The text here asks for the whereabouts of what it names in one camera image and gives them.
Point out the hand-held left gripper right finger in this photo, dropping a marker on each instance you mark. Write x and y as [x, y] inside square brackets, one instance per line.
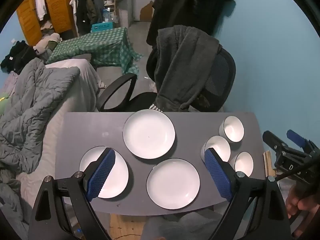
[217, 175]

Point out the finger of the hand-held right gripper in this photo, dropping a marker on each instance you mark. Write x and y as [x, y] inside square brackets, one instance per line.
[275, 142]
[297, 137]

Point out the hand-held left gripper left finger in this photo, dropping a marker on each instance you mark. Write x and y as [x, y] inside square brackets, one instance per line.
[102, 172]

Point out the white plate with black rim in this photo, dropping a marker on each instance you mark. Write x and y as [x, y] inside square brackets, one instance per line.
[173, 183]
[120, 177]
[149, 133]

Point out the white ribbed bowl black rim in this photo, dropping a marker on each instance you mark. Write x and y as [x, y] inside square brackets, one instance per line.
[243, 163]
[233, 129]
[221, 146]

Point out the person's right hand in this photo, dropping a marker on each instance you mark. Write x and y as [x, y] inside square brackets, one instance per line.
[296, 203]

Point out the wooden board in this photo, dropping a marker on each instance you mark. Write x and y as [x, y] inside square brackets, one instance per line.
[268, 165]

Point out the striped cloth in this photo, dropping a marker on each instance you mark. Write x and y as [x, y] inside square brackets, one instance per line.
[156, 108]

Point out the black mesh office chair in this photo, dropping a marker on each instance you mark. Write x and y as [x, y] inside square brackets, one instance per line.
[220, 75]

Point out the grey quilted duvet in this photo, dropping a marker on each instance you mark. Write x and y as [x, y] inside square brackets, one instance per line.
[35, 105]

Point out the grey flat cushion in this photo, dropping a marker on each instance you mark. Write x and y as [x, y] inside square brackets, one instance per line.
[83, 56]

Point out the grey fleece robe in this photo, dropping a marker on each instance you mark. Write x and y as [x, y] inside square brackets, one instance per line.
[182, 62]

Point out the green plush pillow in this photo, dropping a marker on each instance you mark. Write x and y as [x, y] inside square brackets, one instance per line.
[3, 103]

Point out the green checked tablecloth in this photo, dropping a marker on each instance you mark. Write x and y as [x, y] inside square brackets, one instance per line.
[100, 45]

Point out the beige clothes pile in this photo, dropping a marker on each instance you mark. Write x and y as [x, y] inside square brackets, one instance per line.
[47, 42]

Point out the pile of black clothes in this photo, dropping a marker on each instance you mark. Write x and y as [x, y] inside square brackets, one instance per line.
[18, 56]

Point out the blue plastic crate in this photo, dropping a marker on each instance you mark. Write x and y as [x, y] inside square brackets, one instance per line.
[103, 27]

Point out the clear plastic bottle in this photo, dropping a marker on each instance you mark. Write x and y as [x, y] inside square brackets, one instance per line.
[108, 16]

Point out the black hanging coat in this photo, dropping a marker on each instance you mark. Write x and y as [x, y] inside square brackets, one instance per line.
[185, 5]

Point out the brown cat-shaped sticker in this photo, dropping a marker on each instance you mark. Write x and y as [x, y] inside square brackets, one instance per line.
[147, 12]

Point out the wooden shelf rack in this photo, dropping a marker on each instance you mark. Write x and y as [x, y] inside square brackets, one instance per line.
[113, 2]

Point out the orange wooden wardrobe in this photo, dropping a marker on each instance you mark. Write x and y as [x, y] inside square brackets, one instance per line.
[58, 7]

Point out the white shirt in wardrobe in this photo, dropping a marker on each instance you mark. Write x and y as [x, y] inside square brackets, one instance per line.
[40, 2]

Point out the black jacket on rail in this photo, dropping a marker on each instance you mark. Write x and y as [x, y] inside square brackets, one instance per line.
[82, 15]

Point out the dark green jacket on rail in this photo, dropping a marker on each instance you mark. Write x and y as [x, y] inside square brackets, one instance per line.
[96, 7]

